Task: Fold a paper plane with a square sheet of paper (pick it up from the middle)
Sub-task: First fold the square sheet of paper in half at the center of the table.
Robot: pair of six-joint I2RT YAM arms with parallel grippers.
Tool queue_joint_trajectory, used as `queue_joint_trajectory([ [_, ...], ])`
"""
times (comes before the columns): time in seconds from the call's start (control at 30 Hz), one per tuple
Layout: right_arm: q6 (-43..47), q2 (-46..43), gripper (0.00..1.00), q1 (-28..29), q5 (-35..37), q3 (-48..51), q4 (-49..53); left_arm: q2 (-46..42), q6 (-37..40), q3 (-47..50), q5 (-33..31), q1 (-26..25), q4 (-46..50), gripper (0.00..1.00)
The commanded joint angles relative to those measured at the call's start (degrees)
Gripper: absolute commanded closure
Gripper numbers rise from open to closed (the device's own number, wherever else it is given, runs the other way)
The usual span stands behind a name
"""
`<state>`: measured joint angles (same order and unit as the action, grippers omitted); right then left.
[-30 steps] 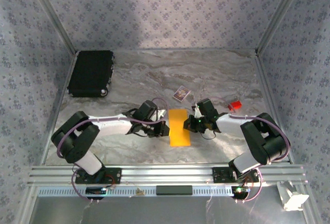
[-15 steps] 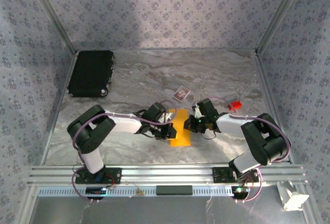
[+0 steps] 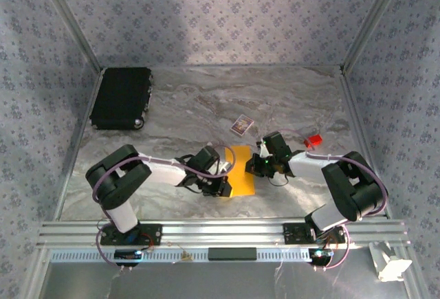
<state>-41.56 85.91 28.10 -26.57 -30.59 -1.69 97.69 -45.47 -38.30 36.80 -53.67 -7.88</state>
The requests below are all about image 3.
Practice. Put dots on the small tan scrap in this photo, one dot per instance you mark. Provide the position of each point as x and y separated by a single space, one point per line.
186 256

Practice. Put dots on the wide aluminium rail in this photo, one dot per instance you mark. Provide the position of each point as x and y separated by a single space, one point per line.
223 233

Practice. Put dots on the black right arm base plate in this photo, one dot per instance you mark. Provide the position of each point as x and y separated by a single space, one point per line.
295 233

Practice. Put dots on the small purple card box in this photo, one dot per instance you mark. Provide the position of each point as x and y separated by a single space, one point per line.
242 125

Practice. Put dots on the yellow paper sheet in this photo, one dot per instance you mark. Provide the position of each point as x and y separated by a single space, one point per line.
242 175

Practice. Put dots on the black ribbed hard case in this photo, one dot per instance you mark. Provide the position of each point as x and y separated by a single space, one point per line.
120 98

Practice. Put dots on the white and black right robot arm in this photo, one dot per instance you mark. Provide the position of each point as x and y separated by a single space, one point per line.
306 166

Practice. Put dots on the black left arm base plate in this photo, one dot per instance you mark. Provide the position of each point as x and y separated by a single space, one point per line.
151 235

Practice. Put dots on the aluminium frame post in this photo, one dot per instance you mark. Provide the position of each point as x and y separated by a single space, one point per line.
70 20
373 20

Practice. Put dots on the small red block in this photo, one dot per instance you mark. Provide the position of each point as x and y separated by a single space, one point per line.
313 141

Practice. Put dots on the aluminium frame bar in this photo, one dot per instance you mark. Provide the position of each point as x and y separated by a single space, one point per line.
364 141
79 141

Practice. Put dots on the black rectangular bar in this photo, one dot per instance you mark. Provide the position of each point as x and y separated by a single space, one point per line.
232 254

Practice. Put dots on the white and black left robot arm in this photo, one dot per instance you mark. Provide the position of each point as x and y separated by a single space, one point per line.
161 172

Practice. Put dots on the white plastic bracket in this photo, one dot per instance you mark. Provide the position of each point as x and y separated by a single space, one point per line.
392 268

